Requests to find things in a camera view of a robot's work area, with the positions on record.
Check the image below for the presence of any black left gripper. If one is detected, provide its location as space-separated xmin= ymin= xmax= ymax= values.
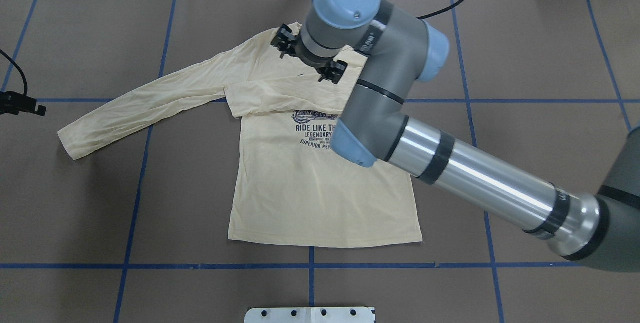
xmin=0 ymin=92 xmax=47 ymax=117

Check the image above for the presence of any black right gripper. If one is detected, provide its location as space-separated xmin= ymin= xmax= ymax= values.
xmin=270 ymin=24 xmax=349 ymax=85

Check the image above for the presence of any beige long-sleeve printed shirt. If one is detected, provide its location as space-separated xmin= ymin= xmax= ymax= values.
xmin=57 ymin=29 xmax=423 ymax=249

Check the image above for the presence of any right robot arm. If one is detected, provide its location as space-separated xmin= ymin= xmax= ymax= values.
xmin=272 ymin=0 xmax=639 ymax=273

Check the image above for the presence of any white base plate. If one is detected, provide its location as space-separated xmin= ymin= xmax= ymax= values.
xmin=243 ymin=306 xmax=377 ymax=323

